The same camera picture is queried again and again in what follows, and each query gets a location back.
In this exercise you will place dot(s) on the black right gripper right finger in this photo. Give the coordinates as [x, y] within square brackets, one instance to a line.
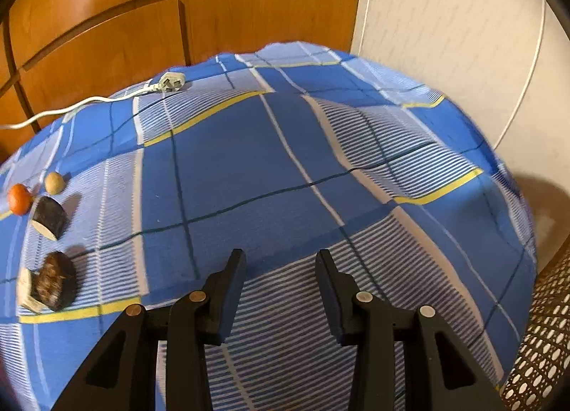
[440, 372]

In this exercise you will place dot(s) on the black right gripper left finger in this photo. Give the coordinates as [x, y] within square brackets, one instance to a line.
[120, 371]

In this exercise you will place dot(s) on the brown perforated basket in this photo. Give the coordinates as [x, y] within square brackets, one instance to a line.
[539, 379]

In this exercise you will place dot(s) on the beige cut fruit piece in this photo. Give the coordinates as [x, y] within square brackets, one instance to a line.
[26, 291]

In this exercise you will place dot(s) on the dark cut eggplant piece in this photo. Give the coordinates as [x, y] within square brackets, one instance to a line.
[49, 218]

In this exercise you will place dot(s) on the small beige round fruit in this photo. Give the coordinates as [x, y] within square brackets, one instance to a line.
[55, 183]

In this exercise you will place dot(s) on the orange tangerine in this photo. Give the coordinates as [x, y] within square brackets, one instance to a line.
[19, 199]

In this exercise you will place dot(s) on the blue plaid tablecloth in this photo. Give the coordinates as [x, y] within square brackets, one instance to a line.
[281, 153]

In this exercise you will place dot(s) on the white power plug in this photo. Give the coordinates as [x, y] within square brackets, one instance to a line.
[171, 81]

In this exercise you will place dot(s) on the wooden wardrobe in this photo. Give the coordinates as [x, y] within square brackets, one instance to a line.
[57, 52]

